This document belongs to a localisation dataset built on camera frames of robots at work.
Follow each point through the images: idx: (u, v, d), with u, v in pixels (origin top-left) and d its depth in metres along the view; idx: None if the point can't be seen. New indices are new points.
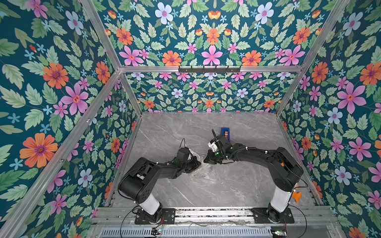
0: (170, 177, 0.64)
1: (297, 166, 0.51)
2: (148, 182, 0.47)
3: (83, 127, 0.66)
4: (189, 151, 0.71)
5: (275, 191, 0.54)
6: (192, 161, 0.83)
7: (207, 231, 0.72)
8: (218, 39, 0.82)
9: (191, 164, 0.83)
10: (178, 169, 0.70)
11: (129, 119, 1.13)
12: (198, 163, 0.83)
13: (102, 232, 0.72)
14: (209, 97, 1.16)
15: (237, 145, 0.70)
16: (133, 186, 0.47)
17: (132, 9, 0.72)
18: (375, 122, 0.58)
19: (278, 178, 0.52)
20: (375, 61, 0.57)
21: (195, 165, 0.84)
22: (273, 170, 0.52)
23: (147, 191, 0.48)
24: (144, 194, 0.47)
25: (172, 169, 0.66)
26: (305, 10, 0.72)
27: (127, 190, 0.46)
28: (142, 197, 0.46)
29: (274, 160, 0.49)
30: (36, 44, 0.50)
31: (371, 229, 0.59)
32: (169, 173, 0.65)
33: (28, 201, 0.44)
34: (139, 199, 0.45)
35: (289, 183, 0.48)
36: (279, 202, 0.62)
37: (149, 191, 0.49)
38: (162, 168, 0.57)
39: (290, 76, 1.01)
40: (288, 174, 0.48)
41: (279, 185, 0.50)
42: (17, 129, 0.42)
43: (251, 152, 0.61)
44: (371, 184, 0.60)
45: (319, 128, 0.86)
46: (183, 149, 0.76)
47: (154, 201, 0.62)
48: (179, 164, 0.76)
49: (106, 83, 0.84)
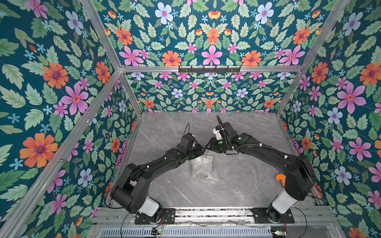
0: (172, 168, 0.62)
1: (315, 176, 0.48)
2: (137, 192, 0.44)
3: (83, 127, 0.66)
4: (193, 138, 0.71)
5: (282, 194, 0.58)
6: (196, 148, 0.78)
7: (207, 231, 0.72)
8: (218, 39, 0.82)
9: (194, 152, 0.77)
10: (181, 156, 0.65)
11: (129, 119, 1.13)
12: (201, 150, 0.79)
13: (102, 232, 0.72)
14: (209, 97, 1.16)
15: (247, 138, 0.61)
16: (126, 195, 0.45)
17: (132, 9, 0.72)
18: (375, 122, 0.58)
19: (291, 186, 0.48)
20: (375, 61, 0.57)
21: (199, 152, 0.80)
22: (289, 179, 0.48)
23: (139, 201, 0.46)
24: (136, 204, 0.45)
25: (173, 161, 0.61)
26: (305, 10, 0.72)
27: (119, 199, 0.45)
28: (134, 208, 0.45)
29: (295, 169, 0.44)
30: (36, 43, 0.50)
31: (371, 229, 0.59)
32: (170, 163, 0.60)
33: (28, 201, 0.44)
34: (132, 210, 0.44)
35: (304, 194, 0.45)
36: (283, 205, 0.61)
37: (142, 200, 0.47)
38: (155, 170, 0.51)
39: (290, 76, 1.01)
40: (306, 185, 0.46)
41: (290, 192, 0.50)
42: (16, 129, 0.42)
43: (267, 152, 0.54)
44: (371, 184, 0.60)
45: (319, 128, 0.86)
46: (188, 137, 0.70)
47: (152, 203, 0.60)
48: (182, 150, 0.70)
49: (106, 83, 0.84)
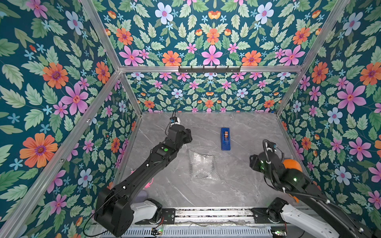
0: (162, 167, 0.55)
1: None
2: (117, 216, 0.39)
3: (83, 127, 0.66)
4: (181, 129, 0.60)
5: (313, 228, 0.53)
6: (184, 137, 0.69)
7: (207, 231, 0.72)
8: (218, 39, 0.82)
9: (183, 139, 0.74)
10: (171, 152, 0.57)
11: (129, 119, 1.13)
12: (189, 137, 0.72)
13: (102, 232, 0.72)
14: (209, 97, 1.16)
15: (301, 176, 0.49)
16: (107, 218, 0.42)
17: (132, 9, 0.72)
18: (375, 122, 0.58)
19: None
20: (375, 61, 0.57)
21: (187, 138, 0.71)
22: None
23: (124, 222, 0.42)
24: (123, 225, 0.42)
25: (160, 163, 0.53)
26: (305, 10, 0.72)
27: (101, 224, 0.42)
28: (120, 229, 0.42)
29: None
30: (36, 43, 0.50)
31: (371, 229, 0.59)
32: (159, 164, 0.53)
33: (28, 201, 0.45)
34: (118, 233, 0.41)
35: None
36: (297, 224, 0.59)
37: (129, 220, 0.44)
38: (135, 186, 0.45)
39: (290, 76, 1.01)
40: None
41: None
42: (16, 129, 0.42)
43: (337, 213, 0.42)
44: (371, 184, 0.60)
45: (319, 128, 0.86)
46: (175, 129, 0.59)
47: (149, 208, 0.60)
48: (173, 146, 0.61)
49: (106, 83, 0.84)
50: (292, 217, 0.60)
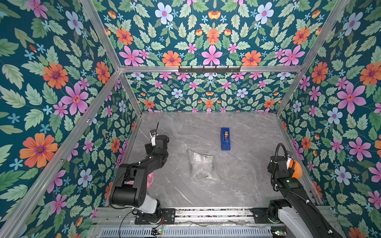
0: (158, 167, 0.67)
1: None
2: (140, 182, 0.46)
3: (83, 127, 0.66)
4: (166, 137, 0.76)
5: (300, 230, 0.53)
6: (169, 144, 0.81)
7: (207, 231, 0.72)
8: (218, 39, 0.82)
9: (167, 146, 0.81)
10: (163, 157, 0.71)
11: (129, 119, 1.13)
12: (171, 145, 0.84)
13: (102, 232, 0.72)
14: (209, 97, 1.16)
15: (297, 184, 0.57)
16: (129, 188, 0.47)
17: (132, 9, 0.72)
18: (374, 122, 0.58)
19: None
20: (375, 61, 0.57)
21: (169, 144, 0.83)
22: None
23: (142, 192, 0.48)
24: (141, 196, 0.47)
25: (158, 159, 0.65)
26: (305, 10, 0.72)
27: (122, 199, 0.45)
28: (140, 200, 0.47)
29: None
30: (36, 43, 0.50)
31: (371, 229, 0.59)
32: (157, 164, 0.64)
33: (28, 201, 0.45)
34: (138, 203, 0.45)
35: None
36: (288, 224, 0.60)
37: (144, 192, 0.49)
38: (148, 164, 0.56)
39: (290, 76, 1.01)
40: None
41: None
42: (16, 129, 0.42)
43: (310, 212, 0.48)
44: (371, 184, 0.60)
45: (319, 128, 0.86)
46: (161, 137, 0.73)
47: (151, 200, 0.62)
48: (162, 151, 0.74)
49: (106, 83, 0.84)
50: (288, 216, 0.60)
